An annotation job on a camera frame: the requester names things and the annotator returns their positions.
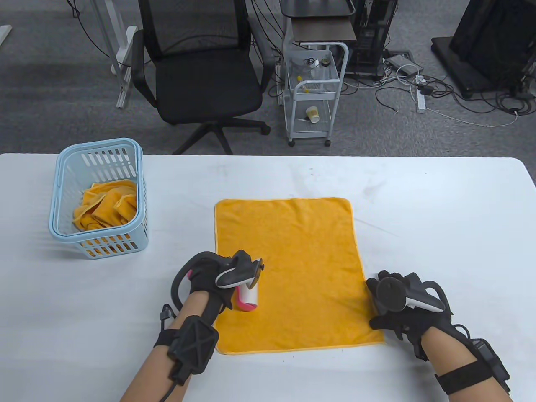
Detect person's left hand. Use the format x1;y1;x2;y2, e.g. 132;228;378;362
188;255;238;323

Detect person's right hand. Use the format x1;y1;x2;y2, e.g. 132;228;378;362
366;270;455;361

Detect pink lint roller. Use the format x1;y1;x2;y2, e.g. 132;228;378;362
186;268;259;312

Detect yellow square towel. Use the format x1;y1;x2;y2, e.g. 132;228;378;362
72;179;138;231
214;198;385;356
82;191;138;257

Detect person's left forearm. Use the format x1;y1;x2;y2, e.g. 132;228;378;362
119;291;222;402

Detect black right hand controller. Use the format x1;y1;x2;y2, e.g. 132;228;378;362
375;272;445;314

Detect black hand controller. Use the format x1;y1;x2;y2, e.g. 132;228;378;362
375;272;445;314
171;250;265;310

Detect black left hand controller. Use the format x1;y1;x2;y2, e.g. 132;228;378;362
171;250;265;310

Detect light blue plastic basket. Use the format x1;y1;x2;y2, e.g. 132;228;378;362
49;138;148;260

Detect black mesh office chair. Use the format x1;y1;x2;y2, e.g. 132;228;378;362
131;0;277;155

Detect white rolling cart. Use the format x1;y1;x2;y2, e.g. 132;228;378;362
283;41;349;147

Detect white power strip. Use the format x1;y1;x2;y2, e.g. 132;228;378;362
416;75;428;113

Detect grey power adapter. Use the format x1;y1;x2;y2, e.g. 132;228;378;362
384;54;423;77

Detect small dark side table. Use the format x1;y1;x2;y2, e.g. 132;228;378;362
280;0;358;43

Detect black computer tower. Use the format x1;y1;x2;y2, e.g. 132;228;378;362
347;0;398;81

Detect black monitor stand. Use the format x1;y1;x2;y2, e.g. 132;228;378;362
431;0;536;100

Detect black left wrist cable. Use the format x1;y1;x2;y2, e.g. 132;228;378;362
158;304;185;402

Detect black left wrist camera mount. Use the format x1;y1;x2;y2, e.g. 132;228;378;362
154;315;219;386

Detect black right wrist camera strap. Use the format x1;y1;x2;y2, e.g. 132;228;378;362
435;339;511;395

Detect white floor cable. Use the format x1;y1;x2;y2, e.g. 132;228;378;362
425;107;520;127

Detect white metal frame post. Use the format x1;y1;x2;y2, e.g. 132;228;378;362
89;0;139;109

